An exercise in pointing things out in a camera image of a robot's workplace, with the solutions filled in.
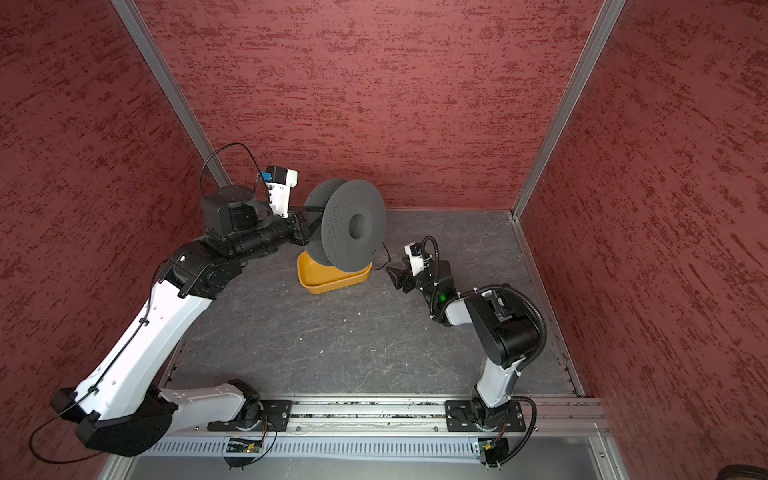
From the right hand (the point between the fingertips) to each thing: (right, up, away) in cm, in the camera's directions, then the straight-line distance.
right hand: (393, 266), depth 92 cm
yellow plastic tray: (-25, -5, +7) cm, 27 cm away
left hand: (-15, +13, -30) cm, 36 cm away
